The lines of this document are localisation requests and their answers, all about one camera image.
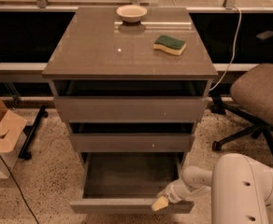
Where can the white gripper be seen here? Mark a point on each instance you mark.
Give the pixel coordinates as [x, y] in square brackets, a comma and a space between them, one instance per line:
[173, 193]

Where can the grey bottom drawer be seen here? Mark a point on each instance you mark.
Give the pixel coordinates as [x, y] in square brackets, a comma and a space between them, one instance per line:
[124, 183]

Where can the grey drawer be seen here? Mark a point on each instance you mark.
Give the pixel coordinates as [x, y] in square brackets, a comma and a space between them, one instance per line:
[124, 183]
[130, 110]
[144, 142]

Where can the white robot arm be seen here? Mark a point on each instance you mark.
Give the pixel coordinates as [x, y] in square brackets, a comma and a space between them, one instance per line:
[241, 190]

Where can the grey middle drawer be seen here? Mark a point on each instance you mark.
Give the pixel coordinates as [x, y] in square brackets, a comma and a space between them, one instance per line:
[144, 142]

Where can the grey drawer cabinet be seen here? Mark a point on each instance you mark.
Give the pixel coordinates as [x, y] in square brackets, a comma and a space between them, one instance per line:
[100, 55]

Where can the grey top drawer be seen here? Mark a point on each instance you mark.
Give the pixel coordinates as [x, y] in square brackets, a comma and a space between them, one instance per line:
[130, 110]

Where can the brown office chair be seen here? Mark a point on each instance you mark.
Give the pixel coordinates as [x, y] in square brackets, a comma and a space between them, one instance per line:
[253, 91]

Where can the black stand foot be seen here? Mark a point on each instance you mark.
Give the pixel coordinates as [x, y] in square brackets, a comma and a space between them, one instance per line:
[30, 131]

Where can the green yellow sponge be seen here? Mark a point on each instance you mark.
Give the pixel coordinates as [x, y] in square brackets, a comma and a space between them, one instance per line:
[169, 45]

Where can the cardboard box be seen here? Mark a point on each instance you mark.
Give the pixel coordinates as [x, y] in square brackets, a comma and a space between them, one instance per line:
[11, 138]

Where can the white bowl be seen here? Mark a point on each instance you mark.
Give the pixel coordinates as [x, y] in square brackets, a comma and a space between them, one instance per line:
[131, 13]

